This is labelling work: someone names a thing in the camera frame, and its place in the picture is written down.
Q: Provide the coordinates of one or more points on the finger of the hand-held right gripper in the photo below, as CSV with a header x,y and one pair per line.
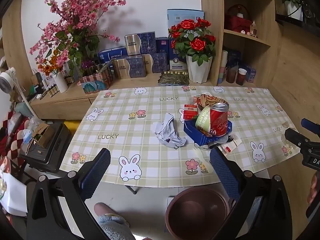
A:
x,y
297,137
308,124

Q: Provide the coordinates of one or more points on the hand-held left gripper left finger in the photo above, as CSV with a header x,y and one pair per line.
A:
x,y
96,172

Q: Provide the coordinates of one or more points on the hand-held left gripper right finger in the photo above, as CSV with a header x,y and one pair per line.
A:
x,y
225,172

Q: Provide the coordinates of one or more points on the white label packet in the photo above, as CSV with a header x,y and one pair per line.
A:
x,y
228,148

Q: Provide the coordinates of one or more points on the white plastic strip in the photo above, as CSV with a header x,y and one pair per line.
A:
x,y
201,158

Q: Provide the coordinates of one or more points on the black plastic fork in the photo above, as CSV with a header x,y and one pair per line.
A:
x,y
228,138

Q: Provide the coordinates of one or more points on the brown plastic trash bin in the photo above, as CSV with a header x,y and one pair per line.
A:
x,y
195,205

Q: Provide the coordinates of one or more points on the red soda can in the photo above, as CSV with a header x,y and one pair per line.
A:
x,y
218,122

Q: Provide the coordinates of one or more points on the blue cardboard box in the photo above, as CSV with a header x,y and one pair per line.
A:
x,y
193,132

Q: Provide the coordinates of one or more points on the green yogurt cup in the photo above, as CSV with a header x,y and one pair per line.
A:
x,y
203,120

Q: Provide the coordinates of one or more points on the red cigarette pack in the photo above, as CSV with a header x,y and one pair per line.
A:
x,y
190,112

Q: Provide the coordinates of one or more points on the orange snack wrapper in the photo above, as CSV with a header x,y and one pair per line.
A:
x,y
205,100

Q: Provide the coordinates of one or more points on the person's right hand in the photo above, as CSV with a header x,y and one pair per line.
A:
x,y
313,187

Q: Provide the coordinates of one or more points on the black suitcase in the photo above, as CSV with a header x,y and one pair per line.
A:
x,y
47,150

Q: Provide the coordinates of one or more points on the checked bunny tablecloth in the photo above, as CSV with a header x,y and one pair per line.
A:
x,y
130,130

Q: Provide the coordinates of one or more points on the person's leg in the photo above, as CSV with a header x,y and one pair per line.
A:
x,y
115,225

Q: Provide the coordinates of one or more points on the small cardboard box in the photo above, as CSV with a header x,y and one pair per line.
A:
x,y
43,133

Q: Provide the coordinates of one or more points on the small blue carton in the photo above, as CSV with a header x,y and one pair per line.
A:
x,y
250,73

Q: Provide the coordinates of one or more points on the wooden sideboard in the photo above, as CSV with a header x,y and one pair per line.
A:
x,y
65,100

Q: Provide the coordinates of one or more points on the brown cup with white lid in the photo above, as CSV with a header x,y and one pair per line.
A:
x,y
241,77

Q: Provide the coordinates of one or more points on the clear plastic bags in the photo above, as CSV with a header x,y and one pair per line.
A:
x,y
27,127

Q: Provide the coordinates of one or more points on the white paper sheet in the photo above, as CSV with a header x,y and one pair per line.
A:
x,y
13,195

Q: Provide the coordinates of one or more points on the painted wavy-edge planter box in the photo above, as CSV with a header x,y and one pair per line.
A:
x,y
96,82

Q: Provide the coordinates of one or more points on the brown tumbler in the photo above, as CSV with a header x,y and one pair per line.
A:
x,y
231,76

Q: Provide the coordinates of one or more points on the row of small brown bottles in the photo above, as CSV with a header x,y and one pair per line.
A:
x,y
51,90

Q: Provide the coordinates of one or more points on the red checkered cloth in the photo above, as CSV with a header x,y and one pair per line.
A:
x,y
10,135

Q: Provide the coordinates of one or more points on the white ribbed vase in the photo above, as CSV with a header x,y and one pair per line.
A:
x,y
60,82

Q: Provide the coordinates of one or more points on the blue printed box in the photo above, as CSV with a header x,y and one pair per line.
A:
x,y
234,58

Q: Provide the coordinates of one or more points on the black shelf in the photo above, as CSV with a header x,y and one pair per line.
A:
x,y
300,23

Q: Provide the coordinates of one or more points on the stack of pastel cups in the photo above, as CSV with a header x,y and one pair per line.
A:
x,y
222,67

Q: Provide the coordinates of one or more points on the white angular flower pot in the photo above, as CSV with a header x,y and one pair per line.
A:
x,y
198,71

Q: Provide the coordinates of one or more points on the ornate gold-rimmed tray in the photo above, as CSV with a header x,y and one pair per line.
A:
x,y
173,78

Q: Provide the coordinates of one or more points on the purple flowers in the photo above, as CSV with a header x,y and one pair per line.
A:
x,y
87,63

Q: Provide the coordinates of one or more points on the glass perfume bottle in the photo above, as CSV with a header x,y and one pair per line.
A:
x,y
253,30

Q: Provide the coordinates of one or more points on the gold navy gift box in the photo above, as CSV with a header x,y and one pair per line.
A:
x,y
140,43
128,67

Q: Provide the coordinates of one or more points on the kraft paper bag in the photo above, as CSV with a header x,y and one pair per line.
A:
x,y
37,78

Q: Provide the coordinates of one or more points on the white square pot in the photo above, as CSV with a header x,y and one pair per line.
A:
x,y
293,11

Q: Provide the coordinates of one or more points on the orange flowers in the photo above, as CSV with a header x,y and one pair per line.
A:
x,y
51,66

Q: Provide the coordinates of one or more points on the blue white flat box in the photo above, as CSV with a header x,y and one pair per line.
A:
x,y
112,55

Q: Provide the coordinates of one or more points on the blue box with round seal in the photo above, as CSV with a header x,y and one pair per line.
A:
x,y
177,60

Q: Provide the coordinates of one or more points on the navy patterned box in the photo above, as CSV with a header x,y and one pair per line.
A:
x,y
156,63

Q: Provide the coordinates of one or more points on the red basket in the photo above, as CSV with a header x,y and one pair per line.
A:
x,y
237,20

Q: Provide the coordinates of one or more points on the white desk fan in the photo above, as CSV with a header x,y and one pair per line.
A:
x,y
6,80

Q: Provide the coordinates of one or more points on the red rose plant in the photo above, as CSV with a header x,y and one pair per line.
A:
x,y
195,40

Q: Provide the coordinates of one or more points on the dark blue box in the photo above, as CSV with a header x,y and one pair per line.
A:
x,y
162,45

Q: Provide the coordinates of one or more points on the wooden shelf unit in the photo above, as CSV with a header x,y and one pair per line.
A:
x,y
212,5

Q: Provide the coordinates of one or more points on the large light blue box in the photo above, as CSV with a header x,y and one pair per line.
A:
x,y
180,17

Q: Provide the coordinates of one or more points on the pink blossom plant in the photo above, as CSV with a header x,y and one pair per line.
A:
x,y
80,10

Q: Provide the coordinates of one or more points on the black folding table frame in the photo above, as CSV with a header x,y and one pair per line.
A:
x,y
131,190

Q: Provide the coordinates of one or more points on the white wall socket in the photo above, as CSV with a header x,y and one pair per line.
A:
x,y
106,31

